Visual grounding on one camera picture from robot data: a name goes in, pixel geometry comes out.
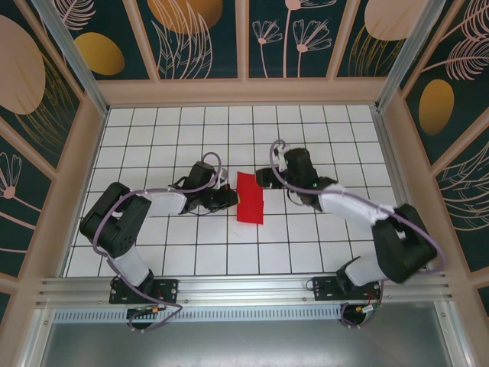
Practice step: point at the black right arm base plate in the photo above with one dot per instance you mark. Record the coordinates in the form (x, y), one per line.
(324, 290)

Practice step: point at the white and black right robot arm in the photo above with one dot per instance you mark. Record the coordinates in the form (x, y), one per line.
(355, 206)

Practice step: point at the grey metal sheet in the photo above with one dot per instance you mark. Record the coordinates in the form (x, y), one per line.
(244, 344)

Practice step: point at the aluminium frame post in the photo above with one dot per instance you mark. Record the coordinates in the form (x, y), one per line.
(412, 49)
(72, 53)

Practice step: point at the red cloth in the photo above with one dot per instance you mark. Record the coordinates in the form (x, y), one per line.
(250, 202)

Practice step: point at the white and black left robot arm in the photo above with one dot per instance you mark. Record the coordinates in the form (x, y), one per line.
(168, 202)

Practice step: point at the aluminium table side rail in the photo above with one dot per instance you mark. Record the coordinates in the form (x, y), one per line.
(393, 172)

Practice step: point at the aluminium mounting rail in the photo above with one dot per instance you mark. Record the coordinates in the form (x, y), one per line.
(244, 290)

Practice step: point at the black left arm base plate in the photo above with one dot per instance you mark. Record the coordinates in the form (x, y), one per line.
(168, 290)

